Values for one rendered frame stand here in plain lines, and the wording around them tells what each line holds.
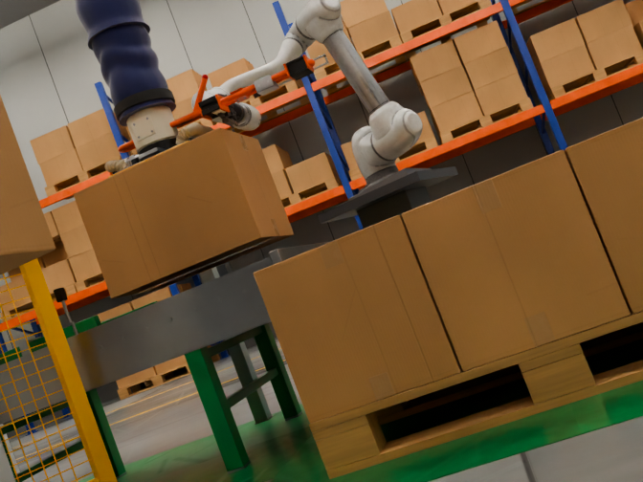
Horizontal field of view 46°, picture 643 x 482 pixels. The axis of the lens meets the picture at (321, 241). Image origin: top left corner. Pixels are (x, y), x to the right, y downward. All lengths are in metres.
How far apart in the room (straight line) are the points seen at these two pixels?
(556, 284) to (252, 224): 1.12
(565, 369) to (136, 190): 1.57
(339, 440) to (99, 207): 1.31
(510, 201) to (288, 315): 0.60
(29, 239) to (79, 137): 10.10
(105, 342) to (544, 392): 1.44
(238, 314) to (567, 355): 1.06
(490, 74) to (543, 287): 8.31
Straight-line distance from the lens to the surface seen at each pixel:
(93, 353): 2.63
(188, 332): 2.46
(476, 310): 1.79
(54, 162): 11.25
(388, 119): 3.19
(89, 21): 2.98
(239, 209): 2.53
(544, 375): 1.81
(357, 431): 1.88
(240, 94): 2.75
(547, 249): 1.78
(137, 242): 2.69
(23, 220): 1.03
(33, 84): 13.10
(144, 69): 2.88
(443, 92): 9.96
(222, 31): 12.01
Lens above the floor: 0.45
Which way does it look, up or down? 3 degrees up
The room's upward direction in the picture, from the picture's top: 21 degrees counter-clockwise
